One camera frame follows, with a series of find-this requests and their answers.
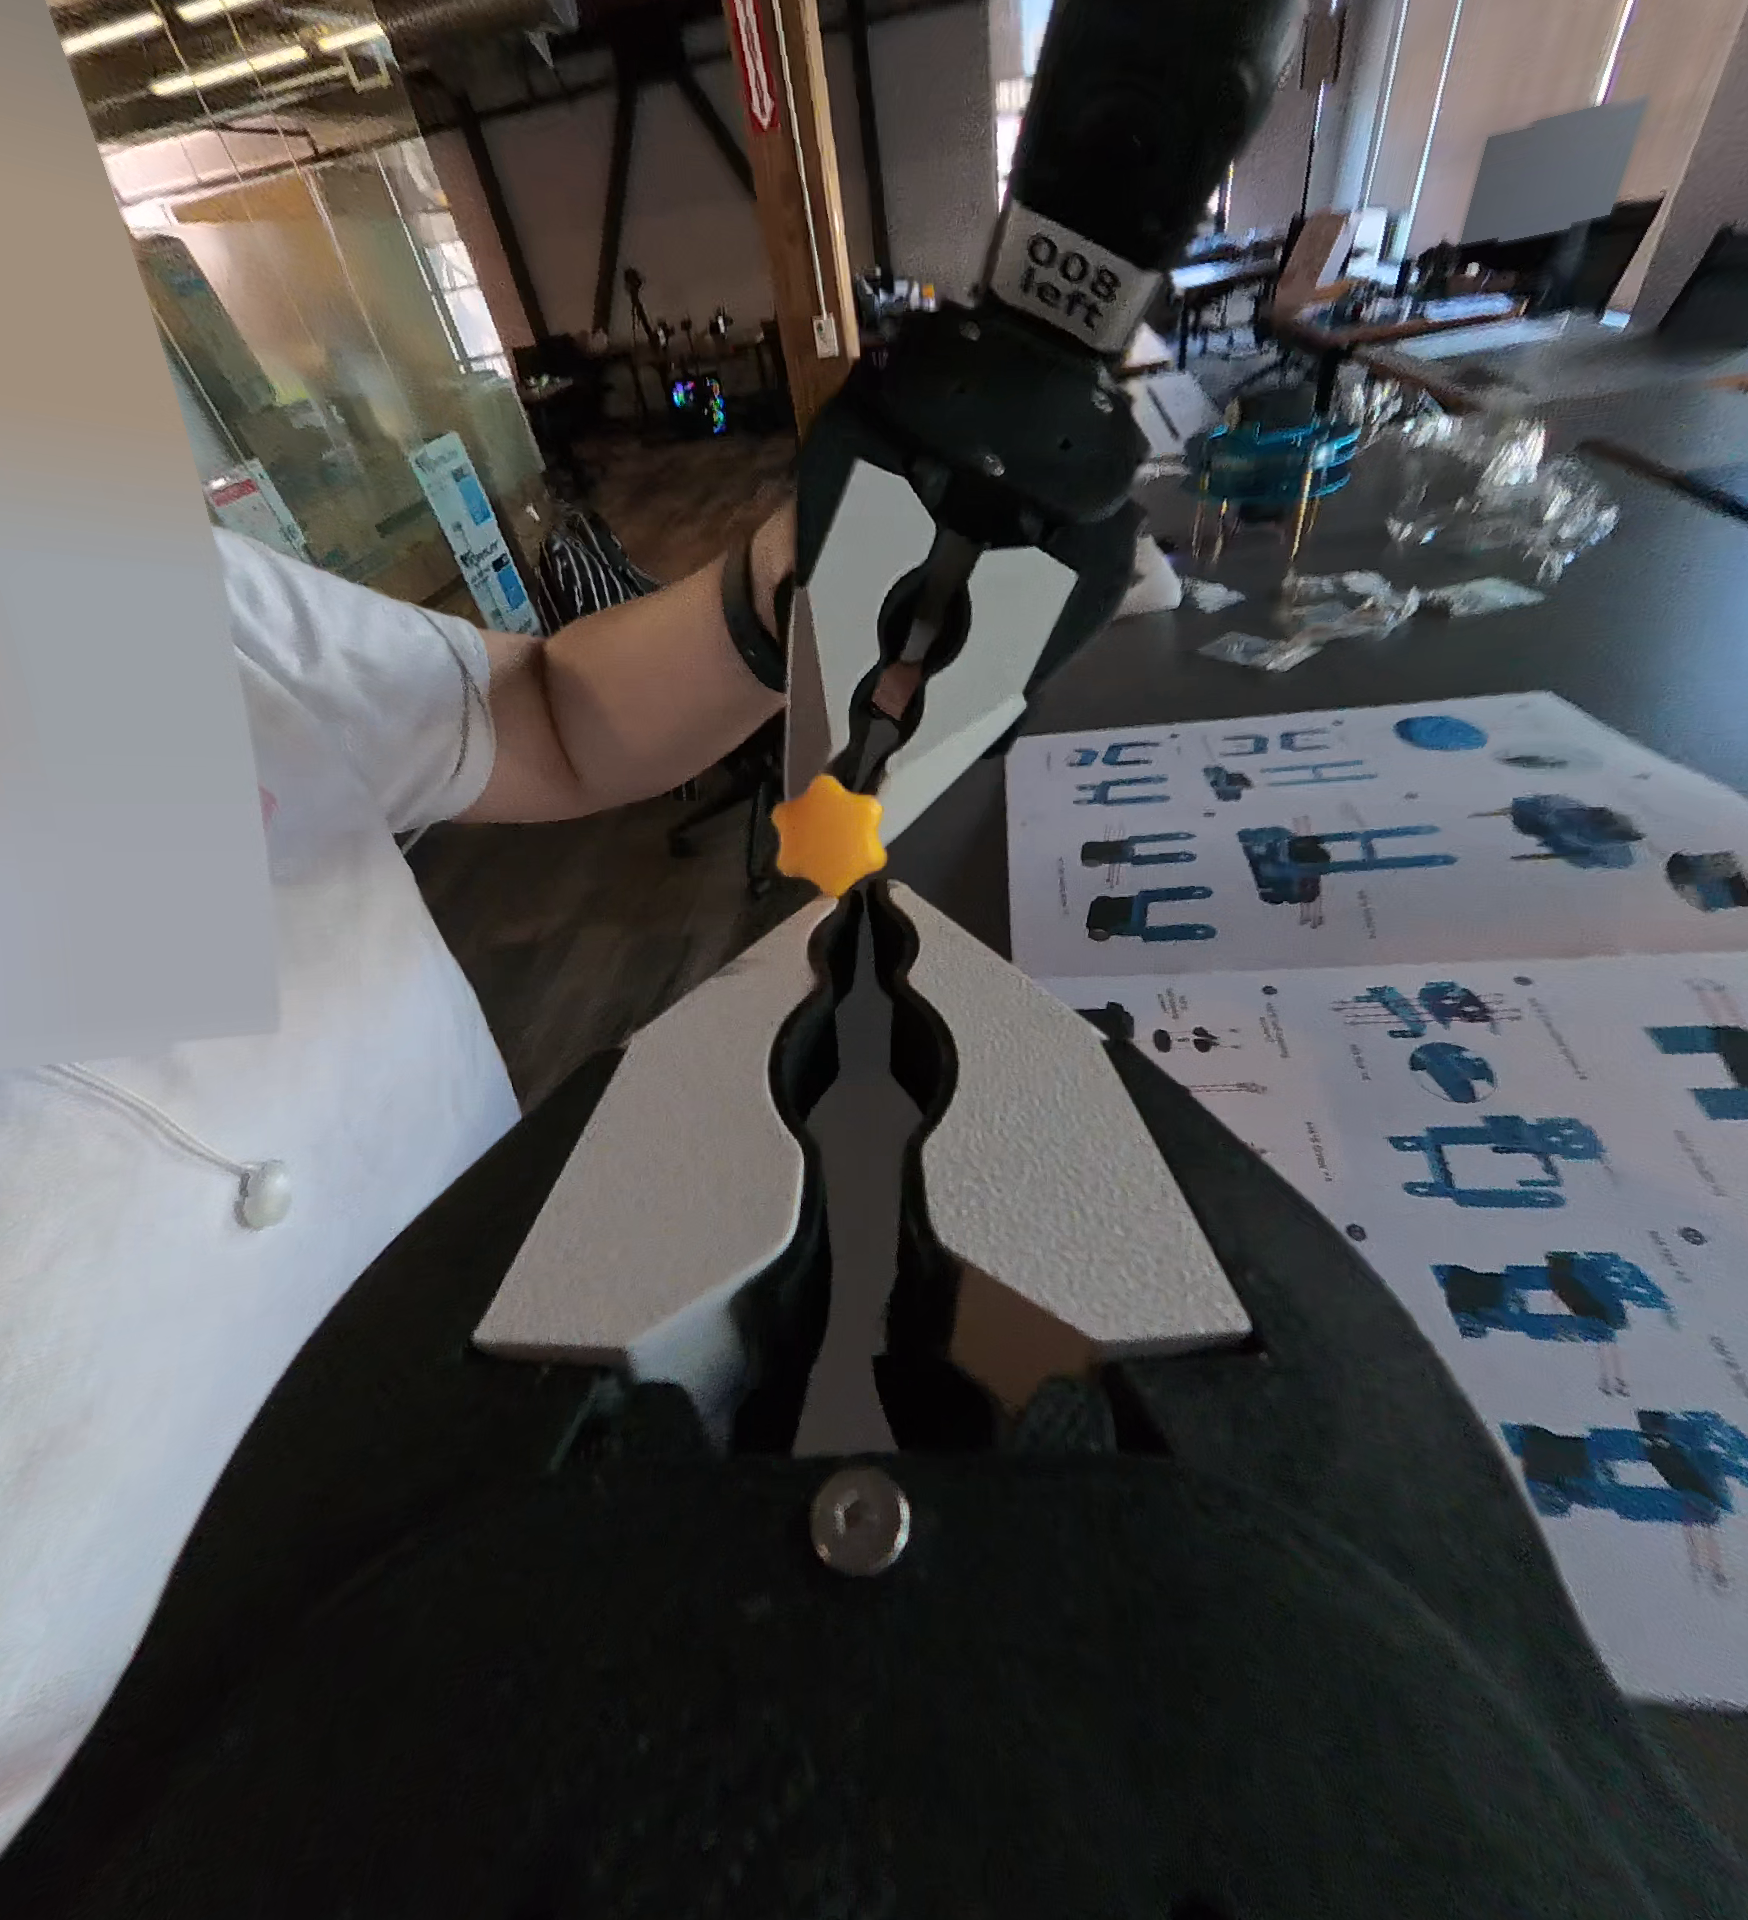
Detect person's left forearm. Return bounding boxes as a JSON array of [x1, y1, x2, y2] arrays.
[[410, 575, 786, 831]]

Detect red sign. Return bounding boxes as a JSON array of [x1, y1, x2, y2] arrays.
[[727, 0, 786, 129]]

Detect crumpled clear plastic wrap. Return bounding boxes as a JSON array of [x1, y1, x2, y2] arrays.
[[1333, 386, 1627, 588]]

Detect person's left hand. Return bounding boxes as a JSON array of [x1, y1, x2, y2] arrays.
[[744, 501, 803, 628]]

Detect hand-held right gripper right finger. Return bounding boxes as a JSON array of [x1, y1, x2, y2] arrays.
[[863, 877, 1259, 1457]]

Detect grey table with wooden edge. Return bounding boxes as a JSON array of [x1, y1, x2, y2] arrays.
[[1350, 306, 1748, 400]]

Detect dark grey desk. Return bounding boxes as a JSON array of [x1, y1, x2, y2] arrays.
[[869, 354, 1748, 1920]]

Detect striped chair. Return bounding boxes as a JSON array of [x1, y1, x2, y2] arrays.
[[529, 511, 660, 618]]

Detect orange star-shaped knob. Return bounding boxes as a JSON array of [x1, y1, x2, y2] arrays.
[[772, 779, 893, 897]]

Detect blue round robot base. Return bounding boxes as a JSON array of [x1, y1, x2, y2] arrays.
[[1182, 389, 1364, 603]]

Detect grey display panel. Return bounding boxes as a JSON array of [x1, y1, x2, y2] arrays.
[[1460, 99, 1653, 252]]

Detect black wristband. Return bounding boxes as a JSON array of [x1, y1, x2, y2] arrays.
[[718, 540, 795, 700]]

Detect glass partition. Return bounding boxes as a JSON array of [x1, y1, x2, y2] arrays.
[[97, 74, 549, 637]]

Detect wooden pillar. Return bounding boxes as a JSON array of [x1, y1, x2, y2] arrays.
[[727, 0, 863, 440]]

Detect blue white poster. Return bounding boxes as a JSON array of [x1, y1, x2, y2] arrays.
[[410, 430, 539, 637]]

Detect white instruction sheet blue print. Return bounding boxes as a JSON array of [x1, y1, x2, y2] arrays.
[[997, 691, 1748, 1718]]

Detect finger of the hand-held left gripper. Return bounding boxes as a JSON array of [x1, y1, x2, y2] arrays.
[[776, 458, 950, 829], [869, 540, 1083, 850]]

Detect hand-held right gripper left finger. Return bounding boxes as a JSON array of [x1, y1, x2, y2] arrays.
[[472, 891, 857, 1457]]

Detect person's white shirt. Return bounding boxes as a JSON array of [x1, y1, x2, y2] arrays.
[[0, 528, 526, 1920]]

